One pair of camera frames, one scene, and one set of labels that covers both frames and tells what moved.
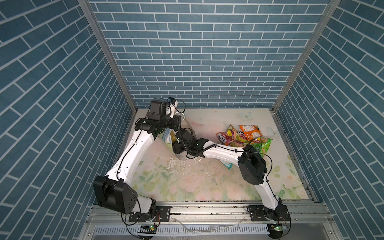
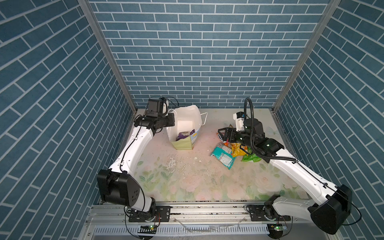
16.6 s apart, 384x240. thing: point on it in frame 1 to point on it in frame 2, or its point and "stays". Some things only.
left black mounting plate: [160, 213] stays
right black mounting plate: [260, 213] stays
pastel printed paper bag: [168, 135] to [188, 119]
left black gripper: [175, 118] stays
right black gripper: [176, 148] to [229, 130]
